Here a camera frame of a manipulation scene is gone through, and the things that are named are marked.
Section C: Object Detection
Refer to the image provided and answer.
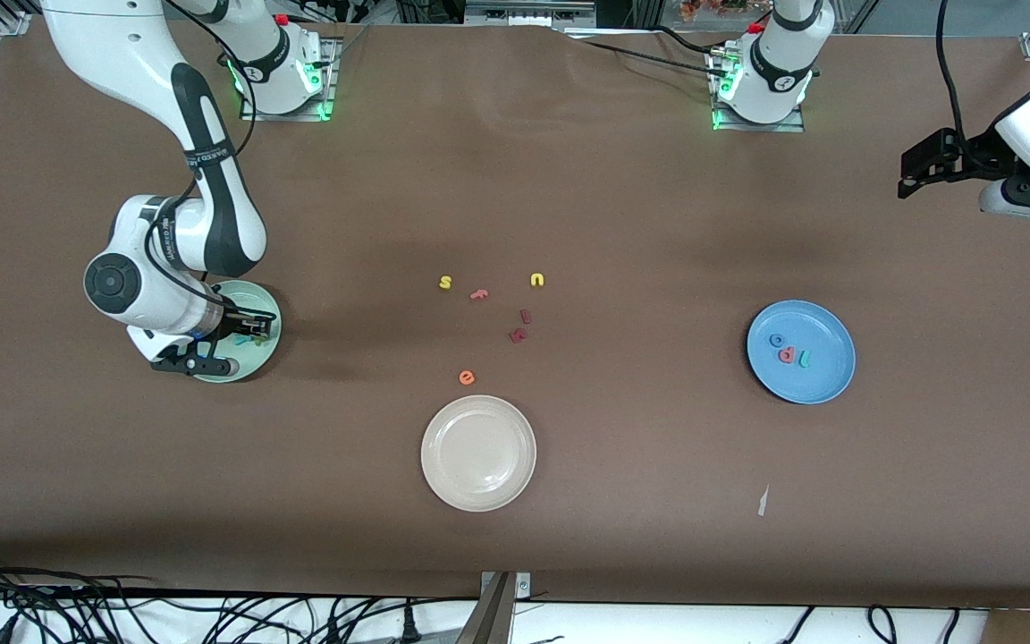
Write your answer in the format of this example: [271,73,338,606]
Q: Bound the green plate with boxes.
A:
[198,280,283,385]

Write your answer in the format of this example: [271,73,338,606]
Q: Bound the blue plate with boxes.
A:
[746,299,857,405]

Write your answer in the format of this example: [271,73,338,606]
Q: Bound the artificial flowers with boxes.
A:
[680,0,771,21]

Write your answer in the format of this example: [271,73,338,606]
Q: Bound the beige plate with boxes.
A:
[420,394,537,513]

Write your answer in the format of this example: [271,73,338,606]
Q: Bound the brown table cover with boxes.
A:
[0,13,1030,611]

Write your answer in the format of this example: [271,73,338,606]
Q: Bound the grey equipment box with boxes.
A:
[464,0,598,28]

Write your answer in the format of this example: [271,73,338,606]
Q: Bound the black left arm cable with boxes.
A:
[935,0,970,155]

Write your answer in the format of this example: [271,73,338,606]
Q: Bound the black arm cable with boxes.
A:
[935,0,970,155]
[144,0,257,314]

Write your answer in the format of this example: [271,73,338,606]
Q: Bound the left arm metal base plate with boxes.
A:
[710,43,807,134]

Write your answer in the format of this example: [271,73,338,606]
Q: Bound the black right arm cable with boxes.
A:
[144,0,257,314]

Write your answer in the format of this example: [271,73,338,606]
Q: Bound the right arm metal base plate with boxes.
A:
[240,36,339,123]

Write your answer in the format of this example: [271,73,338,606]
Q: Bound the black cable on table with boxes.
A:
[569,25,730,77]

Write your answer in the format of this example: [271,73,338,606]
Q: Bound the tangled black cable bundle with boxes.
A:
[0,555,480,644]

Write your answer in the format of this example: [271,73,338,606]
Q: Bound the metal table edge bracket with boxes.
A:
[454,571,534,644]

